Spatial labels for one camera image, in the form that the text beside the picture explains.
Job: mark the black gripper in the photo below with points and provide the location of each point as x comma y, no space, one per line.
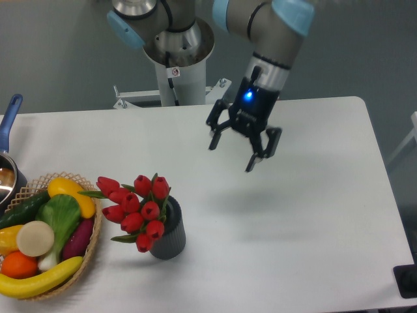
249,116

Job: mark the red tulip bouquet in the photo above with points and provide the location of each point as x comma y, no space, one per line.
140,209

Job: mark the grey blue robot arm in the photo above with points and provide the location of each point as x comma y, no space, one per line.
179,43

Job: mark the dark grey ribbed vase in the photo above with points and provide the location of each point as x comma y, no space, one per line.
164,240

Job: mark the yellow squash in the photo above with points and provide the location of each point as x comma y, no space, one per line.
61,185

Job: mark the green bok choy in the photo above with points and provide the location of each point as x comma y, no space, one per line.
62,213

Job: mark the purple sweet potato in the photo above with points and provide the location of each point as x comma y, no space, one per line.
79,240

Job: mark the woven wicker basket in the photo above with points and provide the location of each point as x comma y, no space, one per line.
40,184

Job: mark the black device at table edge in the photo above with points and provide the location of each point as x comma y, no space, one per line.
405,277

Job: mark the green cucumber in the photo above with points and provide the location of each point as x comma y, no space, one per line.
25,211

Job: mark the yellow bell pepper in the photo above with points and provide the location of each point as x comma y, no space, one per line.
8,240

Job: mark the orange fruit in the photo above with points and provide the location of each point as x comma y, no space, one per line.
19,266

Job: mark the yellow banana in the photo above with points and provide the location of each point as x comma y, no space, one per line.
39,284

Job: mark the white frame at right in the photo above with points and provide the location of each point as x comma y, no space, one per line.
406,145

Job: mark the blue handled saucepan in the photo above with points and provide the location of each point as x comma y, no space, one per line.
12,179

